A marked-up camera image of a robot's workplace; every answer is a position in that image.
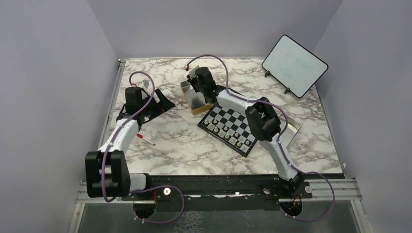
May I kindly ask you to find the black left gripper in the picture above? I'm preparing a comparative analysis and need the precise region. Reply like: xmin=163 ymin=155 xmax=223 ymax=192
xmin=140 ymin=88 xmax=176 ymax=119

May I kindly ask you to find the yellow metal tin box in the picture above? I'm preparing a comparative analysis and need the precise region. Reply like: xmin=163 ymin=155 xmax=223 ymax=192
xmin=180 ymin=81 xmax=213 ymax=116

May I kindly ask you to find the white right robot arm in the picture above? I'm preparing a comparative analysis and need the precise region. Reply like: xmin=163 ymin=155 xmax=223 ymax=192
xmin=187 ymin=67 xmax=304 ymax=198

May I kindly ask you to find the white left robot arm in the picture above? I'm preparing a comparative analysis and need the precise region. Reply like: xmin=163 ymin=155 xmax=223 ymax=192
xmin=85 ymin=86 xmax=175 ymax=200

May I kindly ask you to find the red and white marker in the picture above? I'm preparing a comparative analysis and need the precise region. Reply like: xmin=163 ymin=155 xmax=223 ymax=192
xmin=137 ymin=133 xmax=155 ymax=146

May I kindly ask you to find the black and white chessboard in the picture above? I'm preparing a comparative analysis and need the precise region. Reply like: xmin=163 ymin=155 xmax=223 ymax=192
xmin=197 ymin=106 xmax=257 ymax=157

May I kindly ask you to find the small whiteboard on stand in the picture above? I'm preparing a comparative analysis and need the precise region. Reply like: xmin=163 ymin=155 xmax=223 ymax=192
xmin=261 ymin=34 xmax=329 ymax=98

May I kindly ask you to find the silver metal tin lid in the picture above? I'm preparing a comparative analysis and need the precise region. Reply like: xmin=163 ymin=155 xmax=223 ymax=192
xmin=281 ymin=117 xmax=301 ymax=147

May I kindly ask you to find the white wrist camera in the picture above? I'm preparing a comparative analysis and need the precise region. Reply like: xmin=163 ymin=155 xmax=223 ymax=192
xmin=186 ymin=66 xmax=200 ymax=79
xmin=140 ymin=80 xmax=149 ymax=91

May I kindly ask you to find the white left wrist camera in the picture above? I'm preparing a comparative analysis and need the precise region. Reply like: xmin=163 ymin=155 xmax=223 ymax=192
xmin=140 ymin=80 xmax=149 ymax=91

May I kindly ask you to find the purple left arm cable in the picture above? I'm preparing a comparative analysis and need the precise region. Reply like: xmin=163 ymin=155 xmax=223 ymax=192
xmin=101 ymin=71 xmax=186 ymax=225

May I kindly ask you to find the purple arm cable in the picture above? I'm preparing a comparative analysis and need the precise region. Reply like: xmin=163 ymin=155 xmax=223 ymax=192
xmin=101 ymin=71 xmax=186 ymax=225
xmin=186 ymin=54 xmax=336 ymax=222

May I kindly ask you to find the aluminium frame rail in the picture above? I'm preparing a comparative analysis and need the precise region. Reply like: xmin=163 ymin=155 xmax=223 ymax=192
xmin=91 ymin=58 xmax=127 ymax=152

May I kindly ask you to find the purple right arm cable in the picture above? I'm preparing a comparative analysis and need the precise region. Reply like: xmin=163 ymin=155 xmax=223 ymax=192
xmin=186 ymin=54 xmax=336 ymax=222

